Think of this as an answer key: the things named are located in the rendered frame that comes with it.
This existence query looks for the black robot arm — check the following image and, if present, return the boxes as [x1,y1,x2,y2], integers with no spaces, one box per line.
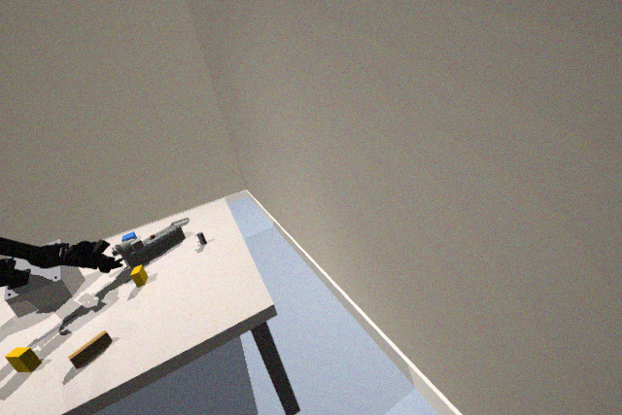
[0,237,111,290]

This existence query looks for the blue box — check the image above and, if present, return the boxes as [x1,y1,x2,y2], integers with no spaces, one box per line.
[121,231,137,242]

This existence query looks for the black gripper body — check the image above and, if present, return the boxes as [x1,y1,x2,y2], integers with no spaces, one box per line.
[78,254,116,274]

